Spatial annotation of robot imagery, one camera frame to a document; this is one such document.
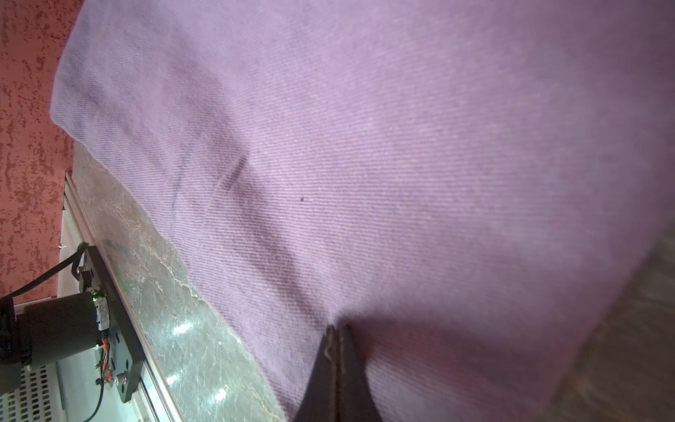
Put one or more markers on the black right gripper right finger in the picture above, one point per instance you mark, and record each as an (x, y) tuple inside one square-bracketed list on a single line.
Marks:
[(354, 398)]

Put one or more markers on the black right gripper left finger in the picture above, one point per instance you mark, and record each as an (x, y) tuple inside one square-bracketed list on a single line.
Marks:
[(320, 399)]

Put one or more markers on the purple trousers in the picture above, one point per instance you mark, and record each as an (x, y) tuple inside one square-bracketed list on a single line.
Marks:
[(468, 184)]

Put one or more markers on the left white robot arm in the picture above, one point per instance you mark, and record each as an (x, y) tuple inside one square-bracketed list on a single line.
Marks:
[(45, 333)]

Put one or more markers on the front aluminium rail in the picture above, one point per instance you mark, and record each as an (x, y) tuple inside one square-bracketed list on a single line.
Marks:
[(153, 399)]

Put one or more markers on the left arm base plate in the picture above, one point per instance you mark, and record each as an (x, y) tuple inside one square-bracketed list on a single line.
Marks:
[(125, 355)]

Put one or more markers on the slotted cable duct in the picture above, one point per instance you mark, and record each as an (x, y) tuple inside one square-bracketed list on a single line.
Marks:
[(38, 398)]

